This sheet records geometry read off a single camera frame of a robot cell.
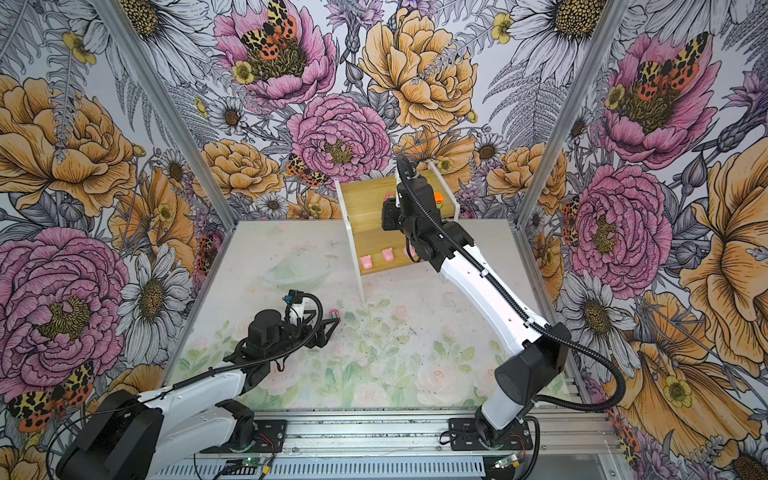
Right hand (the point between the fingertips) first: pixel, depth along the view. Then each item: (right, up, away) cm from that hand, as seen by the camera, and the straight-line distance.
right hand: (391, 210), depth 75 cm
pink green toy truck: (-1, +5, +8) cm, 9 cm away
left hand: (-19, -31, +11) cm, 37 cm away
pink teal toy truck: (-18, -30, +21) cm, 41 cm away
